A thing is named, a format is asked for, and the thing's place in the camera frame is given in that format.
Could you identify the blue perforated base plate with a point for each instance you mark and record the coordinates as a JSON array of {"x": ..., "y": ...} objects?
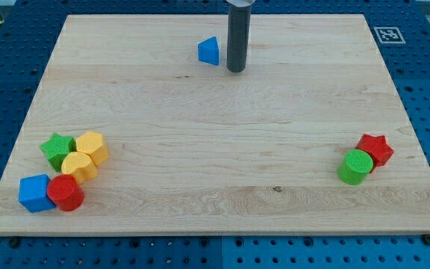
[{"x": 27, "y": 38}]

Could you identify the green star block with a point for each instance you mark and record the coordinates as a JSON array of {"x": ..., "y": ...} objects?
[{"x": 56, "y": 148}]

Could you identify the blue cube block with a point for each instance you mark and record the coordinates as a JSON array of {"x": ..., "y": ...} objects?
[{"x": 32, "y": 193}]

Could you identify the yellow hexagon block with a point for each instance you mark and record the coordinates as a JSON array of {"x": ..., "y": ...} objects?
[{"x": 94, "y": 145}]

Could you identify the wooden board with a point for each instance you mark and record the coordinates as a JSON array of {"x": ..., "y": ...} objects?
[{"x": 198, "y": 150}]

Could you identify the white fiducial marker tag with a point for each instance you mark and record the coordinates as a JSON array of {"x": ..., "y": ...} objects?
[{"x": 389, "y": 35}]

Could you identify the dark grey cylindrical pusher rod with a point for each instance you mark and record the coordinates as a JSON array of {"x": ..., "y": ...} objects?
[{"x": 239, "y": 15}]

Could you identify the yellow heart block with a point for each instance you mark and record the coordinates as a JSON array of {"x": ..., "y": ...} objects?
[{"x": 80, "y": 166}]

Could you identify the red star block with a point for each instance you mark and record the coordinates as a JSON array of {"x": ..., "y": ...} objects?
[{"x": 377, "y": 148}]

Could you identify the green cylinder block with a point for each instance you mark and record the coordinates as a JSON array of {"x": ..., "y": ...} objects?
[{"x": 355, "y": 167}]

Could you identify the blue triangle block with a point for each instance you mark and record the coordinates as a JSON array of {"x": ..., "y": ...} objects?
[{"x": 208, "y": 51}]

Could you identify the red cylinder block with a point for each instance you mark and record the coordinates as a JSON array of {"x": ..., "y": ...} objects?
[{"x": 65, "y": 193}]

